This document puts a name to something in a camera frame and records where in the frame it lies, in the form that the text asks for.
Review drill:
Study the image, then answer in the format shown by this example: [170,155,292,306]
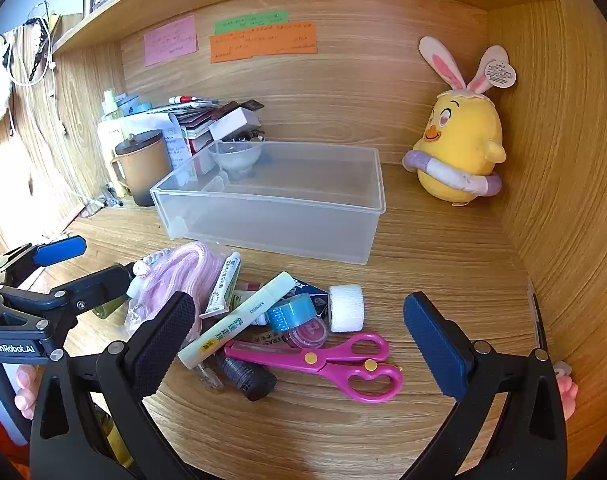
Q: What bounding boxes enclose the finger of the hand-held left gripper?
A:
[0,262,136,333]
[0,236,87,288]

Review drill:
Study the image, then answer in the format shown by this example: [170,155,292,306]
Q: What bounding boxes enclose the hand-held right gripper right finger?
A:
[401,291,569,480]

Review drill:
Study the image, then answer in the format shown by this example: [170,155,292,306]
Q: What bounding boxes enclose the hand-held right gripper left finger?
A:
[29,291,204,480]

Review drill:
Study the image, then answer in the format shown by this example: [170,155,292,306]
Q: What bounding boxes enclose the pale green glue stick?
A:
[177,271,296,370]

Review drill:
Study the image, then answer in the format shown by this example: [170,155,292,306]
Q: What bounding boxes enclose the pink cord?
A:
[124,240,234,336]

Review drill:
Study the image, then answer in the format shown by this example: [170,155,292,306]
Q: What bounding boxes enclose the white green ointment tube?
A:
[199,251,242,318]

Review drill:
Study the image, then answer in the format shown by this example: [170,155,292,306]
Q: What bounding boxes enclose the white bandage roll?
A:
[328,284,365,333]

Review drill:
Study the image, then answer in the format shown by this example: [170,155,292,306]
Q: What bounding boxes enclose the pink round case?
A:
[284,319,329,350]

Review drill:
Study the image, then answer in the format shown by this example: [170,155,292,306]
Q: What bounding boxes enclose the small dark blue box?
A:
[290,280,331,318]

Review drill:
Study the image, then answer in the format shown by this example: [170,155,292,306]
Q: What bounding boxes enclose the clear plastic storage box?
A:
[150,140,387,266]

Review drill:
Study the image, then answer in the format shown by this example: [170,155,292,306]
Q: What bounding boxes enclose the person's left hand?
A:
[14,364,40,420]

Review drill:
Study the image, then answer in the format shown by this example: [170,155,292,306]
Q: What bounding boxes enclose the clear plastic clip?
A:
[196,362,225,391]

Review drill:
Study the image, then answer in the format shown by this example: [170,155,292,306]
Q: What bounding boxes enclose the small black bottle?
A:
[214,352,278,402]

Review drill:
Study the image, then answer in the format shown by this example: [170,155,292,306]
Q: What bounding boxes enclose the white eraser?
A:
[250,329,290,348]

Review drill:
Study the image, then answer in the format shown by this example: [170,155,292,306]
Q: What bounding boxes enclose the pink scissors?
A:
[224,332,404,405]

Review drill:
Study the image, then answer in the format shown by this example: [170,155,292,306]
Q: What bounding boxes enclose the brown mug with lid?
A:
[110,129,173,207]

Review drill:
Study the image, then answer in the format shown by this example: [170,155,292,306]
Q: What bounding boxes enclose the blue tape roll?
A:
[266,294,314,332]

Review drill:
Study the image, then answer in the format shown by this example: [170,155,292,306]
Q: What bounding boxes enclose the pink soft item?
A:
[553,360,579,423]

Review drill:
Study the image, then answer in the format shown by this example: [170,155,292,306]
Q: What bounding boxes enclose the white printed paper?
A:
[162,129,190,172]

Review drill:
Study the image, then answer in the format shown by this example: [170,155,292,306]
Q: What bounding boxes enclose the pale green lotion bottle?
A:
[102,89,120,122]

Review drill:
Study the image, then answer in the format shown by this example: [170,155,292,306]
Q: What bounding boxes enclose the white bowl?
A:
[210,141,262,181]

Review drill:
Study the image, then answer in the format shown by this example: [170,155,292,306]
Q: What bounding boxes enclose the stack of books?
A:
[170,101,264,156]

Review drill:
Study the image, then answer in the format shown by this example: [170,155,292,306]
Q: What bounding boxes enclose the yellow chick plush toy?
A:
[402,36,518,208]

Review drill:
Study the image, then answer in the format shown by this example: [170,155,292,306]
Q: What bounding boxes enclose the white cardboard box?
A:
[209,106,261,142]

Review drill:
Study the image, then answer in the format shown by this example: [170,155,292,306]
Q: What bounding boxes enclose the pink paper note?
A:
[143,15,199,67]

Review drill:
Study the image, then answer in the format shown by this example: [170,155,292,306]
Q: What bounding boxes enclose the orange paper note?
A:
[209,22,318,64]

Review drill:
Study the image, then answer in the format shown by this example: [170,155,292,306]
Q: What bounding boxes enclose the green paper note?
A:
[214,11,290,36]

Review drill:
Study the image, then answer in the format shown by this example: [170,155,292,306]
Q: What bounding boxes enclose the white hanging cable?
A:
[7,2,60,89]

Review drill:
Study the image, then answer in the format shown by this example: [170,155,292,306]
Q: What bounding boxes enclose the black lanyard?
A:
[27,16,52,84]

